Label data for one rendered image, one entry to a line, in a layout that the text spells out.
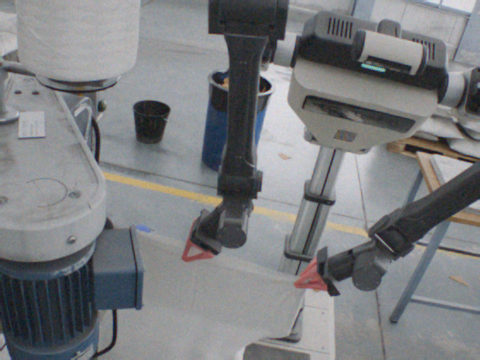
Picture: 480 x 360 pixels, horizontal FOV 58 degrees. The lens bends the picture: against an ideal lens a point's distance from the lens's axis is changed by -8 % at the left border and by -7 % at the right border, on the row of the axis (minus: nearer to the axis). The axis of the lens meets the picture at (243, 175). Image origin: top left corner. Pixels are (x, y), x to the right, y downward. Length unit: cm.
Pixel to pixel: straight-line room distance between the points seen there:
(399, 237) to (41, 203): 66
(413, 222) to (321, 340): 120
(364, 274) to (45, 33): 68
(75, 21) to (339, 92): 75
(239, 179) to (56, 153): 37
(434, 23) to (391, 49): 823
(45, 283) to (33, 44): 30
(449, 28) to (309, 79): 824
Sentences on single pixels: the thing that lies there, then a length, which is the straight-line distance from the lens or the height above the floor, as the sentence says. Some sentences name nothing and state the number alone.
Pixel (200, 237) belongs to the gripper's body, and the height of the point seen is 115.
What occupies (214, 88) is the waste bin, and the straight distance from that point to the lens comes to 314.
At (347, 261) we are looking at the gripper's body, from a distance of 97.
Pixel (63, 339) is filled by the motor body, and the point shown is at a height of 119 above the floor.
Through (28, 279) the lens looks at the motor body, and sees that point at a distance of 62.
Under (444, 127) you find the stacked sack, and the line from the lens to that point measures 440.
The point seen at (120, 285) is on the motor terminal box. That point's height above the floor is 127.
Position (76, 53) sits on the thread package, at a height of 157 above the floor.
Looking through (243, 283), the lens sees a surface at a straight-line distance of 105.
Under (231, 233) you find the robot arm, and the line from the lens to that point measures 87.
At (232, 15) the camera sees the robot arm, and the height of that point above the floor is 162.
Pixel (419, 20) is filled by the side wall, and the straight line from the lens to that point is 917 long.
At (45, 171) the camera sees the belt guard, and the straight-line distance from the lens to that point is 64.
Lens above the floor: 176
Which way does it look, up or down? 31 degrees down
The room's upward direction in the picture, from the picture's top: 12 degrees clockwise
